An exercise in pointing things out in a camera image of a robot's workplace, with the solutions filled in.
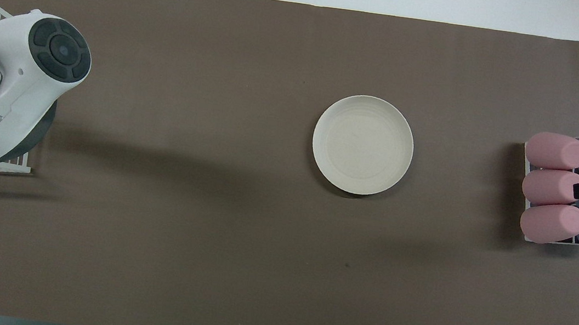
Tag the cream round plate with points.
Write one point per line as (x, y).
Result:
(362, 145)

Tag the brown paper table mat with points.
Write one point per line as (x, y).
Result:
(224, 66)

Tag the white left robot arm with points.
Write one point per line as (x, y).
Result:
(18, 79)

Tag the pink plastic cup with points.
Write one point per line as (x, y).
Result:
(549, 188)
(556, 151)
(552, 223)

